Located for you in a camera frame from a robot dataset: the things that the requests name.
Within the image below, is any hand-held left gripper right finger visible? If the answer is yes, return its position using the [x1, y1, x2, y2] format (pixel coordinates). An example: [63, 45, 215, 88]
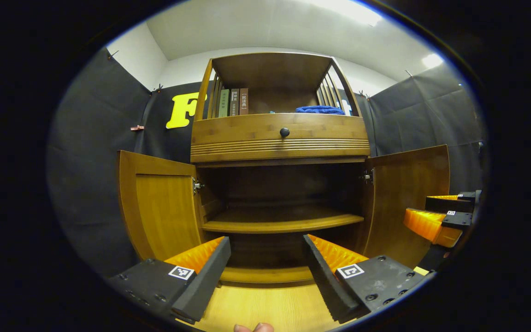
[302, 234, 427, 324]

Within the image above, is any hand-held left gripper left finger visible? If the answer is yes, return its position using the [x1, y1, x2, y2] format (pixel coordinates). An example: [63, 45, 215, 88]
[108, 236, 232, 323]

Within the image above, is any wooden cabinet door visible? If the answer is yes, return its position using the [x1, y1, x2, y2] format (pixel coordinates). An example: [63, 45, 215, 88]
[117, 150, 204, 261]
[362, 145, 450, 268]

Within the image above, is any wooden double-door shoe cabinet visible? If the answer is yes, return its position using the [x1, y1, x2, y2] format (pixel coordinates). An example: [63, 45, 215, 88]
[117, 52, 450, 284]

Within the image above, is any wooden inner cabinet shelf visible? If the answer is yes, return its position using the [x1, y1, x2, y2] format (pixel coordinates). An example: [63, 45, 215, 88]
[202, 205, 364, 234]

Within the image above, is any wooden cabinet drawer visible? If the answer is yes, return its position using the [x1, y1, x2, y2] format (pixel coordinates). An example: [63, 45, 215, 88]
[190, 113, 371, 163]

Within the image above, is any black backdrop cloth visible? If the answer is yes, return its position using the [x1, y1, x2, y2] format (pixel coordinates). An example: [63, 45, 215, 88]
[47, 46, 490, 277]

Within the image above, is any blue folded towel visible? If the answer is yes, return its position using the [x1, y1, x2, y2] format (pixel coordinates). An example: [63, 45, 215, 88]
[295, 106, 345, 115]

